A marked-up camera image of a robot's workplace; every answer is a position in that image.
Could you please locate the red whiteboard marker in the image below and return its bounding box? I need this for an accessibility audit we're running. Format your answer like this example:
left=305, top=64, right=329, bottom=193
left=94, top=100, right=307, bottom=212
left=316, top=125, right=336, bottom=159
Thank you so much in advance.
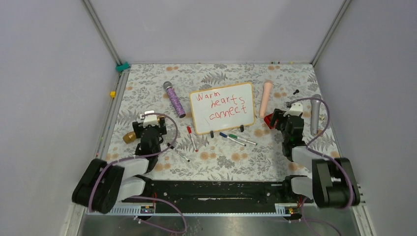
left=187, top=126, right=198, bottom=152

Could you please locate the yellow framed whiteboard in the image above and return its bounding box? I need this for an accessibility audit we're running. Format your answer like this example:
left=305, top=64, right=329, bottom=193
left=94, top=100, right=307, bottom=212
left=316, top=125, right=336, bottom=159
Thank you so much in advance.
left=189, top=83, right=256, bottom=135

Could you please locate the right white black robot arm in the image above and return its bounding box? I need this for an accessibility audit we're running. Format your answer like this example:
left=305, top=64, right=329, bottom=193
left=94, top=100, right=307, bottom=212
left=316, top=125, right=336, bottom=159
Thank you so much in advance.
left=264, top=109, right=360, bottom=208

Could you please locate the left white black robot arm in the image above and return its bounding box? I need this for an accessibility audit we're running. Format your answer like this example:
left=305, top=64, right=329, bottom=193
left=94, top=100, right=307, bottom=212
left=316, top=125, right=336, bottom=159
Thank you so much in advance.
left=72, top=115, right=167, bottom=214

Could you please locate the black whiteboard marker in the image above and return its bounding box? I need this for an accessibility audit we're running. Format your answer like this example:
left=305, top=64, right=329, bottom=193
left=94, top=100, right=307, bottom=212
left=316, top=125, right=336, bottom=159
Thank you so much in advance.
left=167, top=143, right=190, bottom=163

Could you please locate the green whiteboard marker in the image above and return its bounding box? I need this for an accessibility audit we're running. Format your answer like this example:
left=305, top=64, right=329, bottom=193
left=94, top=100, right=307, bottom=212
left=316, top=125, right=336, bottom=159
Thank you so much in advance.
left=229, top=134, right=258, bottom=146

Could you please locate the blue whiteboard marker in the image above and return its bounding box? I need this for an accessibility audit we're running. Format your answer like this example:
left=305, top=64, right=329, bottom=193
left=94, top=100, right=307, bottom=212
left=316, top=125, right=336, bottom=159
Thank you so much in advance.
left=219, top=132, right=246, bottom=147

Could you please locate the red small box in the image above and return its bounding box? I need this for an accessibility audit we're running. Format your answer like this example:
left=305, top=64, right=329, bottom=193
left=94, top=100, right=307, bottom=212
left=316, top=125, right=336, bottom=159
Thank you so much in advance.
left=264, top=114, right=274, bottom=129

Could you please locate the gold microphone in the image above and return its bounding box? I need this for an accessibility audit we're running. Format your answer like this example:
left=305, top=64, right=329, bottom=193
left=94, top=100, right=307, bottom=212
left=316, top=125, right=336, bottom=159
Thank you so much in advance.
left=122, top=117, right=165, bottom=144

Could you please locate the silver microphone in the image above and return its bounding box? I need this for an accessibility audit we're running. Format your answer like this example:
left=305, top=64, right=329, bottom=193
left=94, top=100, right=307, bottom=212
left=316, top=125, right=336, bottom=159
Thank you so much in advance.
left=310, top=99, right=321, bottom=136

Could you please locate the pink cylinder microphone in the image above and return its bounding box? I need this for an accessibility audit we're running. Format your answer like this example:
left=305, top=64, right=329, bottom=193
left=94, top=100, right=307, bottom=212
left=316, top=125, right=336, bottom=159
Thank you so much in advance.
left=259, top=80, right=273, bottom=118

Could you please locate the floral table mat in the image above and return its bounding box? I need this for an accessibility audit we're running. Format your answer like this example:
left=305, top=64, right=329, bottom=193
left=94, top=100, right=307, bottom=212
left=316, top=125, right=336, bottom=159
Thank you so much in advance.
left=103, top=64, right=320, bottom=181

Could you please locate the purple glitter microphone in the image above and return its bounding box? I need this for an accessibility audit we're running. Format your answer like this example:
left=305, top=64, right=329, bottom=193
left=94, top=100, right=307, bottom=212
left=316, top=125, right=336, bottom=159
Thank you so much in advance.
left=163, top=81, right=186, bottom=118

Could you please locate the teal corner clamp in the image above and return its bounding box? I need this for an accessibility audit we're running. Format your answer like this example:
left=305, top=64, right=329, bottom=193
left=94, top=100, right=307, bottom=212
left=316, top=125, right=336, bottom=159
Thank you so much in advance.
left=116, top=62, right=130, bottom=72

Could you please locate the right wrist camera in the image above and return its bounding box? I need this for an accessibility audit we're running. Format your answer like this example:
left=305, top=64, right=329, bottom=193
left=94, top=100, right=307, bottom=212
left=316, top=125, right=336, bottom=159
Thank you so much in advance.
left=284, top=102, right=303, bottom=117

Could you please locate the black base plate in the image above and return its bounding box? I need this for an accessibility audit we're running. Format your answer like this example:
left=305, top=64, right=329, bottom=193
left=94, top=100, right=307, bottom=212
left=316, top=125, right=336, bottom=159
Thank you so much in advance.
left=142, top=180, right=303, bottom=207

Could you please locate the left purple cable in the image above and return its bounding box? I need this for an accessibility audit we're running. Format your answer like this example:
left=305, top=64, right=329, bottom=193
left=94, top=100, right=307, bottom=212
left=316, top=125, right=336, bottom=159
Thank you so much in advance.
left=88, top=113, right=189, bottom=235

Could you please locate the white slotted cable duct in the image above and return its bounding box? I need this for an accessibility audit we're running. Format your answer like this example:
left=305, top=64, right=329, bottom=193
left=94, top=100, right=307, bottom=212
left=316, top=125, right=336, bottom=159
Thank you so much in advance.
left=84, top=204, right=294, bottom=217

